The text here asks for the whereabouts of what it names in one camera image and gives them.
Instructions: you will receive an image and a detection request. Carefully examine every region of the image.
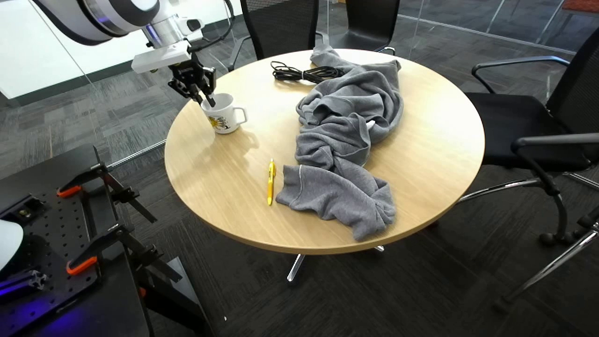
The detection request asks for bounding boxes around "grey metal base bracket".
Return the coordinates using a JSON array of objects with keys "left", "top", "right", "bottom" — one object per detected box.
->
[{"left": 0, "top": 269, "right": 49, "bottom": 297}]

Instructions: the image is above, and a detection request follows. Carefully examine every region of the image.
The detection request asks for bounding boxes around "black mesh office chair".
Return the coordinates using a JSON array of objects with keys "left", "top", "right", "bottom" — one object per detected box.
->
[
  {"left": 457, "top": 27, "right": 599, "bottom": 312},
  {"left": 344, "top": 0, "right": 402, "bottom": 57},
  {"left": 239, "top": 0, "right": 322, "bottom": 63}
]

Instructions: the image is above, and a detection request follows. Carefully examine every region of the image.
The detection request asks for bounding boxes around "white ceramic mug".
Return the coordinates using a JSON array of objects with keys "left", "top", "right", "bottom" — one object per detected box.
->
[{"left": 198, "top": 93, "right": 249, "bottom": 137}]

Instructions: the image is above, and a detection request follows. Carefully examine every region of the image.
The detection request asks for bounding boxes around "yellow ballpoint pen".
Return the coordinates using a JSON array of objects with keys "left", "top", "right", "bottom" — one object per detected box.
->
[{"left": 266, "top": 158, "right": 279, "bottom": 209}]

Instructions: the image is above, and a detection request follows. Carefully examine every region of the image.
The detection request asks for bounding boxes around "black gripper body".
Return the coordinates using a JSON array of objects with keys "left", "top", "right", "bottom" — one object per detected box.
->
[{"left": 166, "top": 57, "right": 217, "bottom": 96}]

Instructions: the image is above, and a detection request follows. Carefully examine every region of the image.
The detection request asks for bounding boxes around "black coiled cable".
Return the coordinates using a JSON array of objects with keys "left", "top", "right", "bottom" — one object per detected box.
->
[{"left": 268, "top": 59, "right": 346, "bottom": 85}]

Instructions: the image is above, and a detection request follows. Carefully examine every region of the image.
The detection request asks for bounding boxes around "orange handled bar clamp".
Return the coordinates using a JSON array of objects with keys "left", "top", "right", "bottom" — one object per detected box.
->
[
  {"left": 64, "top": 224, "right": 183, "bottom": 285},
  {"left": 54, "top": 147, "right": 159, "bottom": 225}
]

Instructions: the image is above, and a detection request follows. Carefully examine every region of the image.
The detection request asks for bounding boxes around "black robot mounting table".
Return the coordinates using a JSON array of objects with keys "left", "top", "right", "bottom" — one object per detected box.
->
[{"left": 0, "top": 145, "right": 211, "bottom": 337}]

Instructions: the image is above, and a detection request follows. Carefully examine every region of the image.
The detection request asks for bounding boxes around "orange upholstered bench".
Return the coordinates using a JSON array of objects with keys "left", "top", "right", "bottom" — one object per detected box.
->
[{"left": 560, "top": 0, "right": 599, "bottom": 16}]

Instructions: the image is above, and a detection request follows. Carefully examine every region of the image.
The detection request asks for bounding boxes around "chrome table base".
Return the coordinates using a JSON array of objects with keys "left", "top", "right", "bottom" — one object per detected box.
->
[{"left": 284, "top": 244, "right": 387, "bottom": 285}]

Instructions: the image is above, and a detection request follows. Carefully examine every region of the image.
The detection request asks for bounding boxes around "grey hooded sweatshirt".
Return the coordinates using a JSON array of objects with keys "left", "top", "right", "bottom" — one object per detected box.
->
[{"left": 275, "top": 33, "right": 406, "bottom": 244}]

